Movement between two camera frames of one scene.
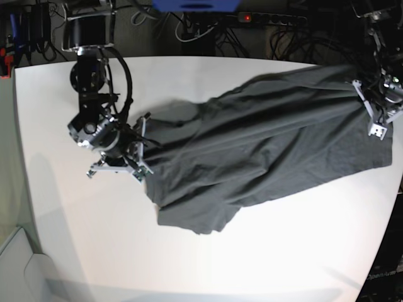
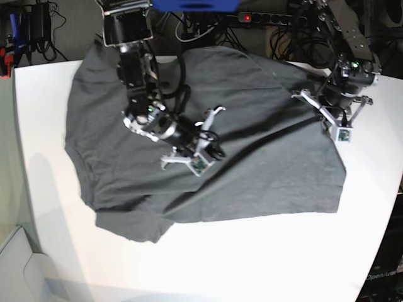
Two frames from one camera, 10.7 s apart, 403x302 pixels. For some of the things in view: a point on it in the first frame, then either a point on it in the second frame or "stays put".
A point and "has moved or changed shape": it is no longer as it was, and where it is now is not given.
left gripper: [116, 155] to [194, 135]
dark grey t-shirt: [206, 158] has moved or changed shape
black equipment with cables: [33, 27] stays put
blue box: [198, 5] stays put
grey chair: [26, 275] stays put
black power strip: [273, 19] stays put
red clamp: [8, 59] stays put
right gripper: [383, 105] to [338, 96]
